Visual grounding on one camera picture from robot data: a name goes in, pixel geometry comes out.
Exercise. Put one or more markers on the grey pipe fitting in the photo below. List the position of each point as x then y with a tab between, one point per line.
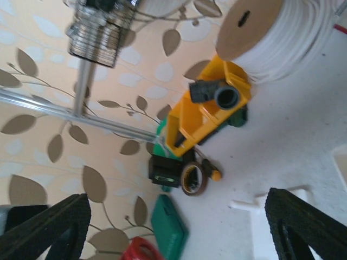
225	96

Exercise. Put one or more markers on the white cable spool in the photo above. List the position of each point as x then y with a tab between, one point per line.
270	40

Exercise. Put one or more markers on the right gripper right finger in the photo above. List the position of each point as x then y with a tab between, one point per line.
296	227

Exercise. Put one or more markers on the yellow bin with black box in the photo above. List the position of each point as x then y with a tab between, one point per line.
175	141

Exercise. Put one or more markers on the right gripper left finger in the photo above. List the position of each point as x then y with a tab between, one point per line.
59	230

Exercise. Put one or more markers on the orange black screwdriver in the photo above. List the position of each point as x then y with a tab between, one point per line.
209	170

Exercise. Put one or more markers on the white spring tray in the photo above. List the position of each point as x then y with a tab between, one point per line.
339	155

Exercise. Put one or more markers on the centre wire basket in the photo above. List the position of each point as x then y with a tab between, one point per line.
99	29

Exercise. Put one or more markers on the green plastic case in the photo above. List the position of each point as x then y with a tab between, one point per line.
169	230

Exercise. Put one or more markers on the green storage bin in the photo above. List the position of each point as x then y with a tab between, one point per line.
160	147

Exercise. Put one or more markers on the large red spring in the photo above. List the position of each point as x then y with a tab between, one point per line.
141	249

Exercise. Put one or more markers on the white peg base plate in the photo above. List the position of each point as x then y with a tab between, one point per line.
262	241

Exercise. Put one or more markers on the yellow bin with pipe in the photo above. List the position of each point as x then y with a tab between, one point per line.
234	76

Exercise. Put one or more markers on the black green meter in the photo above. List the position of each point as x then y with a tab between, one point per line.
165	171

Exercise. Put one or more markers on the brown tape roll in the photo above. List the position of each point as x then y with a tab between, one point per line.
193	179

